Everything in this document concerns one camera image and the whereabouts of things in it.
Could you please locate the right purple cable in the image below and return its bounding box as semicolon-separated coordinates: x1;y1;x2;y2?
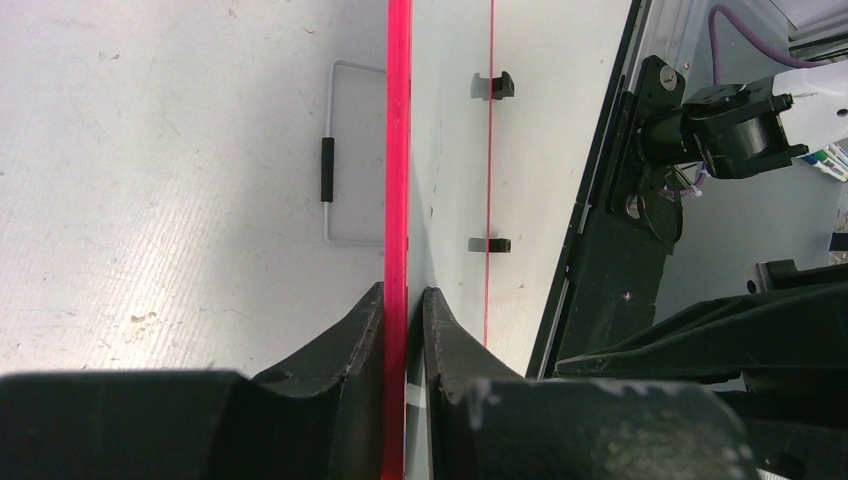
662;5;829;203

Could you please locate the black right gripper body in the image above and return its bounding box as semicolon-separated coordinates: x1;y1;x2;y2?
717;261;847;479

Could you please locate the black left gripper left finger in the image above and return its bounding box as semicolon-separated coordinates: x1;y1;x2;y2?
1;284;384;479

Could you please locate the pink-framed whiteboard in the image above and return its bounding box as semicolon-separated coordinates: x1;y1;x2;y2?
384;1;493;479

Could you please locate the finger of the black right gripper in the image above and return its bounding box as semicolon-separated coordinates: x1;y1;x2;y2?
556;284;847;383

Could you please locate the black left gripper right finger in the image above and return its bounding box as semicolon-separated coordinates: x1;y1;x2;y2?
422;287;759;479

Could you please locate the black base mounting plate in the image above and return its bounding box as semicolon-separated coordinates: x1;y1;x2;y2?
526;1;691;379

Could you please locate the black whiteboard clip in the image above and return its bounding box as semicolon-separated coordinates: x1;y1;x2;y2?
470;71;515;101
467;237;512;254

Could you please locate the white wire whiteboard stand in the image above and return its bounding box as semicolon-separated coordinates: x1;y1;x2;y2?
320;59;387;247

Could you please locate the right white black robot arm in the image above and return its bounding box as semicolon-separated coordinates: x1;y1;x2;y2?
544;56;847;479

